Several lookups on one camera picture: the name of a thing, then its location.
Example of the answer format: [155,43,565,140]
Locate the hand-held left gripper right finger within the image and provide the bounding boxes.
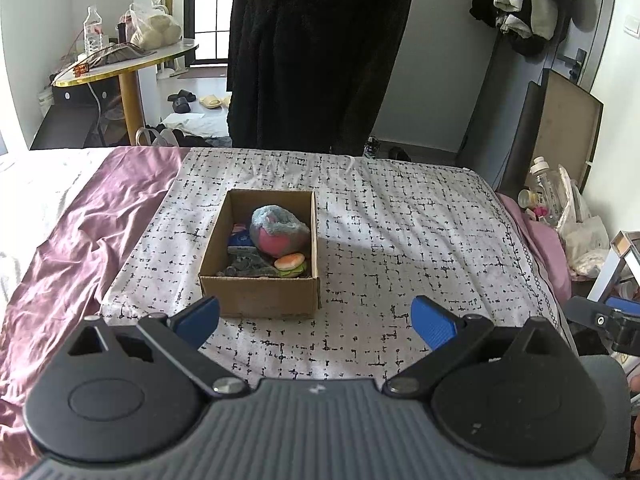
[380,295,577,402]

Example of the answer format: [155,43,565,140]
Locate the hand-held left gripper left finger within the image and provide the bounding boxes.
[64,296,251,402]

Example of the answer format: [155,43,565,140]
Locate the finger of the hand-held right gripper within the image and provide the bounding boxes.
[566,296,640,357]

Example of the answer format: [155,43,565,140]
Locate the brown cardboard box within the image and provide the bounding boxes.
[198,188,321,319]

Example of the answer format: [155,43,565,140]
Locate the orange burger toy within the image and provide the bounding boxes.
[273,253,307,277]

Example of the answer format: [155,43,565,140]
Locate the large blue plush toy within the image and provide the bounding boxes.
[249,204,312,257]

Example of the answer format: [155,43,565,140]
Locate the white plastic bag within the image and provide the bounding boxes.
[556,164,615,279]

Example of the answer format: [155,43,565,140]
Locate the blue tissue packet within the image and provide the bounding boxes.
[227,224,262,256]

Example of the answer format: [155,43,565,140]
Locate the clear plastic bottle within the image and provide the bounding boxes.
[529,156,567,227]

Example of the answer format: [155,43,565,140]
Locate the small bottle with pink label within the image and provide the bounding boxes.
[517,188,544,212]

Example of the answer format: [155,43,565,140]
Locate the white cloth on floor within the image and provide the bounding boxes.
[161,111,207,128]

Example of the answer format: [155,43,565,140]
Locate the white bed sheet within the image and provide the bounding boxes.
[0,146,117,303]

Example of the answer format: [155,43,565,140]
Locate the round table with yellow leg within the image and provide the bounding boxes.
[51,39,200,147]

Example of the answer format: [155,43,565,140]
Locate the black low cabinet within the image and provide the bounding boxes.
[29,80,132,152]

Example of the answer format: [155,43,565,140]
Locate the grey cloth on table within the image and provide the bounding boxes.
[86,42,157,67]

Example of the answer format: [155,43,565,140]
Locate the black hanging coat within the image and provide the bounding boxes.
[226,0,419,157]

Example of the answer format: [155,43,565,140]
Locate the plastic bag of buns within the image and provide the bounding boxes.
[126,3,184,52]

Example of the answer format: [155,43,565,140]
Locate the grey door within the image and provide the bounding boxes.
[457,0,618,171]

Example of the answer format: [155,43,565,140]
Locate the clear water bottle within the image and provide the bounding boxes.
[83,5,105,59]

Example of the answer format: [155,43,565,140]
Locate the glass balcony door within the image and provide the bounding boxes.
[184,0,237,67]

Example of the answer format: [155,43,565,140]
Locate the hanging black and grey clothes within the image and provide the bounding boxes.
[469,0,577,57]

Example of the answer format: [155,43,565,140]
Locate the white metal frame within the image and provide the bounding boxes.
[586,230,640,305]

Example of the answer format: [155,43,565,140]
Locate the white bag handles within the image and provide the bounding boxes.
[135,127,177,148]

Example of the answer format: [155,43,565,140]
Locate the brown board with dark frame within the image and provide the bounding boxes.
[499,67,605,203]

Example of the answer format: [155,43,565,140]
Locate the white cable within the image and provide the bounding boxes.
[86,81,111,147]

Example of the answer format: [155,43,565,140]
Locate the door handle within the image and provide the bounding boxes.
[559,47,588,81]

